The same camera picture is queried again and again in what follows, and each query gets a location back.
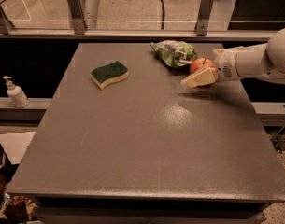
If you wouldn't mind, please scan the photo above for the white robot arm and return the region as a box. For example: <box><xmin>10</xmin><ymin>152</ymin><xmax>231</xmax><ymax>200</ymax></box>
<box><xmin>181</xmin><ymin>29</ymin><xmax>285</xmax><ymax>89</ymax></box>

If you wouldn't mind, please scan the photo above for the green jalapeno chip bag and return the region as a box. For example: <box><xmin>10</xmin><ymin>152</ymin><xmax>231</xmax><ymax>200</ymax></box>
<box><xmin>150</xmin><ymin>40</ymin><xmax>197</xmax><ymax>68</ymax></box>

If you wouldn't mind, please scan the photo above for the red apple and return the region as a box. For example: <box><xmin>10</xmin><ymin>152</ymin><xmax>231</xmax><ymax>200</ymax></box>
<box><xmin>189</xmin><ymin>58</ymin><xmax>214</xmax><ymax>74</ymax></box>

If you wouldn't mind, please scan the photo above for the brown crumpled bag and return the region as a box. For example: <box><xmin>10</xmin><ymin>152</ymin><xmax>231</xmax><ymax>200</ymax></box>
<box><xmin>0</xmin><ymin>195</ymin><xmax>36</xmax><ymax>224</ymax></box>

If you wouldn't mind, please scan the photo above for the metal railing post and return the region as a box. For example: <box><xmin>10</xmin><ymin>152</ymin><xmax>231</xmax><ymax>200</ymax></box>
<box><xmin>0</xmin><ymin>5</ymin><xmax>15</xmax><ymax>35</ymax></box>
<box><xmin>195</xmin><ymin>0</ymin><xmax>214</xmax><ymax>36</ymax></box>
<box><xmin>67</xmin><ymin>0</ymin><xmax>86</xmax><ymax>35</ymax></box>

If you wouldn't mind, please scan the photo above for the metal railing post right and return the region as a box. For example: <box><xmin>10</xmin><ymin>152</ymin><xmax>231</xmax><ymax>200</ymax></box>
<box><xmin>195</xmin><ymin>0</ymin><xmax>214</xmax><ymax>36</ymax></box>

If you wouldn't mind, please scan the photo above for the metal railing post far left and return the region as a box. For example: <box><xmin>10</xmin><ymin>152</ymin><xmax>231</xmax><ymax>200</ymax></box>
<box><xmin>0</xmin><ymin>5</ymin><xmax>15</xmax><ymax>35</ymax></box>

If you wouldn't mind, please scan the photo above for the green and yellow sponge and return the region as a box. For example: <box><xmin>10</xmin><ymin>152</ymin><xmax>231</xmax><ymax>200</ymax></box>
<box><xmin>91</xmin><ymin>61</ymin><xmax>129</xmax><ymax>90</ymax></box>

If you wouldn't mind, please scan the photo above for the white pump dispenser bottle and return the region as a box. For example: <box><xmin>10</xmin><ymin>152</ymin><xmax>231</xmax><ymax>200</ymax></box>
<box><xmin>3</xmin><ymin>76</ymin><xmax>30</xmax><ymax>108</ymax></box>

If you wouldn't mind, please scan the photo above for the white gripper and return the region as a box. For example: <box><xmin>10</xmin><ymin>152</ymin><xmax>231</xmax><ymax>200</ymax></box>
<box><xmin>180</xmin><ymin>47</ymin><xmax>241</xmax><ymax>89</ymax></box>

